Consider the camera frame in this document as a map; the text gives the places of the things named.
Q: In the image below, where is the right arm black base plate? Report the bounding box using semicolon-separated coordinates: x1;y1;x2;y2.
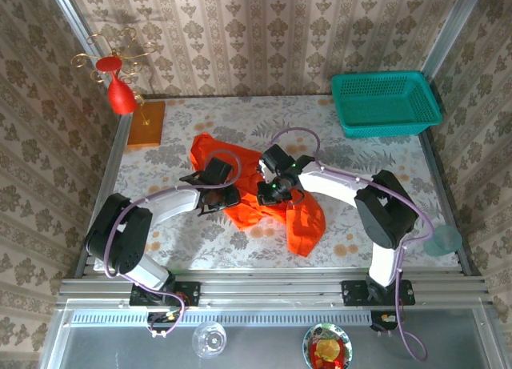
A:
341;279;416;307

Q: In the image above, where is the aluminium rail beam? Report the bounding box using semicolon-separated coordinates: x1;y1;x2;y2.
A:
55;269;495;310

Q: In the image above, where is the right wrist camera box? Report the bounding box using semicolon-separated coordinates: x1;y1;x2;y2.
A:
261;144;294;173

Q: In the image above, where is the patterned bowl with food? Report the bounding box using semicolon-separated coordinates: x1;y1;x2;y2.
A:
302;323;354;369

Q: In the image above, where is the red goblet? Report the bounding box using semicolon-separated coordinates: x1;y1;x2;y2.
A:
94;56;137;116

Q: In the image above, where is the translucent teal cup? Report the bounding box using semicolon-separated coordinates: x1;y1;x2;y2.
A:
423;223;464;258

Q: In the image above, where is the gold wire stand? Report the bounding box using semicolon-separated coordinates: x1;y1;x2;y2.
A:
70;27;159;126

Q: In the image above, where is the floral table mat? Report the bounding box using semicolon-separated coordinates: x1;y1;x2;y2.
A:
94;95;459;271

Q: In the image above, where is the orange t-shirt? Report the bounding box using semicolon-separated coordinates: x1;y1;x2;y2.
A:
189;132;327;258

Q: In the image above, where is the clear drinking glass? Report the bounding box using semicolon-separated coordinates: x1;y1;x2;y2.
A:
191;320;228;360

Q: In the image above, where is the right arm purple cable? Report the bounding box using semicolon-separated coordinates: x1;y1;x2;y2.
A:
270;127;435;362

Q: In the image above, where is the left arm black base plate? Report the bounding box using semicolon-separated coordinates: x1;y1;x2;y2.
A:
130;280;201;308

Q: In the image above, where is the orange wooden base board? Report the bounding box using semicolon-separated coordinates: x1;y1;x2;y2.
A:
126;100;166;148

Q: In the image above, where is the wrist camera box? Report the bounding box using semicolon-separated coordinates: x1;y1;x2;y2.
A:
206;157;234;182
261;144;294;173

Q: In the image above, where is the teal plastic basket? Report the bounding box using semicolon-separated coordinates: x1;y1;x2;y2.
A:
330;70;444;140

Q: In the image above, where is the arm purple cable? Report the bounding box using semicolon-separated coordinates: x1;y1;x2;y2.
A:
270;127;435;362
102;149;243;340

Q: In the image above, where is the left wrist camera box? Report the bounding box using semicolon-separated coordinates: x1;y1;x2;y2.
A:
206;157;234;182

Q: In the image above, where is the grey slotted cable duct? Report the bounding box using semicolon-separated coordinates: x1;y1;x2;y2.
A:
70;309;371;327

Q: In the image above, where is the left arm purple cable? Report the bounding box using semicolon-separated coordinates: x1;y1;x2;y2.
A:
102;149;243;340

